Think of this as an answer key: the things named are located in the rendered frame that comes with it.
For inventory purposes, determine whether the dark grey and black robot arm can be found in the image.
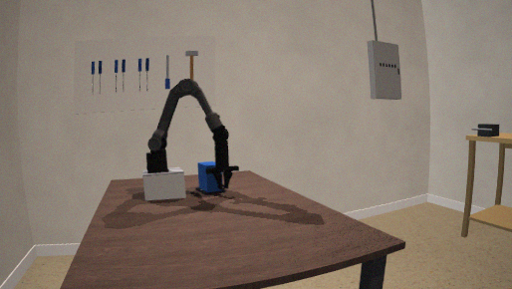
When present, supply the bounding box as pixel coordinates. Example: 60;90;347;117
146;79;229;173

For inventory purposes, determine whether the blue block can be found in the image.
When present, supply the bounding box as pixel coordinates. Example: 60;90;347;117
195;161;226;194

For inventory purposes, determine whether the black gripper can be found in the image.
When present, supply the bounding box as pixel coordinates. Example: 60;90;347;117
206;157;239;189

